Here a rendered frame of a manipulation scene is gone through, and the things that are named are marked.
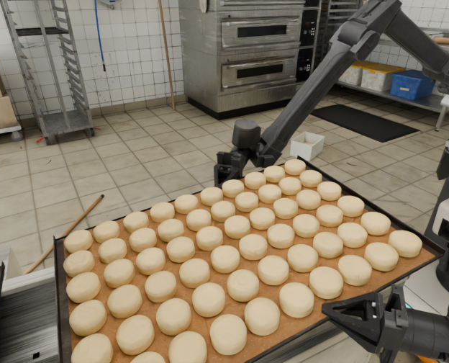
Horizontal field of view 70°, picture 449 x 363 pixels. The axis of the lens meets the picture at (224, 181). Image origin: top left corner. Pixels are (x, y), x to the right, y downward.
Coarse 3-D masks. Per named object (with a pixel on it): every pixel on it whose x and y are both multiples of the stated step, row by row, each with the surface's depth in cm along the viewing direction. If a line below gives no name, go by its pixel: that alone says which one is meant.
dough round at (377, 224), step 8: (368, 216) 60; (376, 216) 60; (384, 216) 60; (360, 224) 61; (368, 224) 58; (376, 224) 58; (384, 224) 58; (368, 232) 59; (376, 232) 58; (384, 232) 58
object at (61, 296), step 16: (304, 160) 82; (352, 192) 69; (368, 208) 66; (400, 224) 60; (64, 256) 60; (64, 272) 57; (64, 288) 54; (384, 288) 49; (64, 304) 51; (64, 320) 49; (64, 336) 47; (64, 352) 44
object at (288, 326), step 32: (256, 192) 73; (288, 224) 63; (96, 256) 60; (128, 256) 59; (320, 256) 55; (416, 256) 54; (192, 288) 52; (224, 288) 51; (352, 288) 50; (192, 320) 47; (288, 320) 46; (320, 320) 46; (160, 352) 43; (256, 352) 42
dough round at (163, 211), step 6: (156, 204) 69; (162, 204) 69; (168, 204) 69; (150, 210) 67; (156, 210) 67; (162, 210) 67; (168, 210) 67; (156, 216) 66; (162, 216) 66; (168, 216) 66; (156, 222) 66; (162, 222) 66
